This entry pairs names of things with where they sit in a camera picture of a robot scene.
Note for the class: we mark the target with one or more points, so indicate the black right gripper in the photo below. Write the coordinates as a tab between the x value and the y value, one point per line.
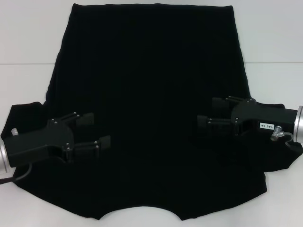
265	118

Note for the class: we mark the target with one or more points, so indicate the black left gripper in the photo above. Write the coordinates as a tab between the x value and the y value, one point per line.
42	139

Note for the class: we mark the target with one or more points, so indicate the black shirt with white print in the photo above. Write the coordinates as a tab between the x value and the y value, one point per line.
151	94

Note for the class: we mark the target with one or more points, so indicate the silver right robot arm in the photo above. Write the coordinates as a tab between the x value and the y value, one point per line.
299	124

